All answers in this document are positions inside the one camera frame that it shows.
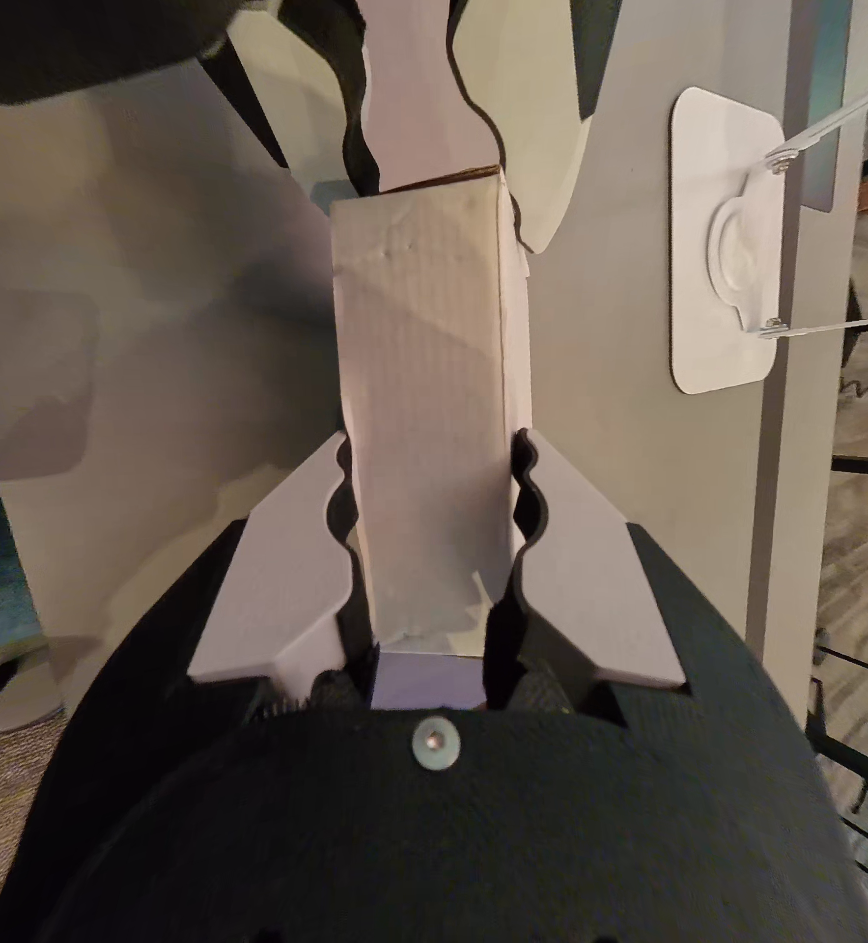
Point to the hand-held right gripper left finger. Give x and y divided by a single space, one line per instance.
271 597

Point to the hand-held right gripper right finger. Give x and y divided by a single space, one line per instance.
596 597

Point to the white cardboard box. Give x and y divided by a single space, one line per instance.
419 331

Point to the clear acrylic stand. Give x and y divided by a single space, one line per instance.
747 243

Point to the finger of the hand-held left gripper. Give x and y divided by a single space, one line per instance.
529 110
279 88

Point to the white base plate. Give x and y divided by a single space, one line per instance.
699 221

